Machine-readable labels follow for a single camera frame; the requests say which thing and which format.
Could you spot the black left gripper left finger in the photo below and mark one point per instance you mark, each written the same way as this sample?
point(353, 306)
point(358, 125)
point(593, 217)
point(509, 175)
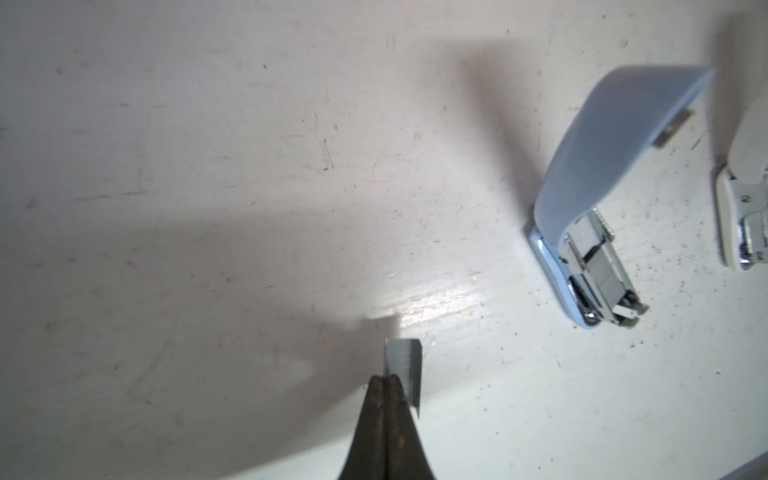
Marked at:
point(366, 458)

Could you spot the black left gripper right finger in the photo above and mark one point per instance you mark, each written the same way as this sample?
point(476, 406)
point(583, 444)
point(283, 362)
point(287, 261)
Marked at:
point(404, 454)

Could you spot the grey staple strip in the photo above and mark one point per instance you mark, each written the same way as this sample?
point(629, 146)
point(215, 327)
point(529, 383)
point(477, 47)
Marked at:
point(403, 358)

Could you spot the white mini stapler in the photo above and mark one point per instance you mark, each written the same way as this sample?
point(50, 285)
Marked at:
point(741, 191)

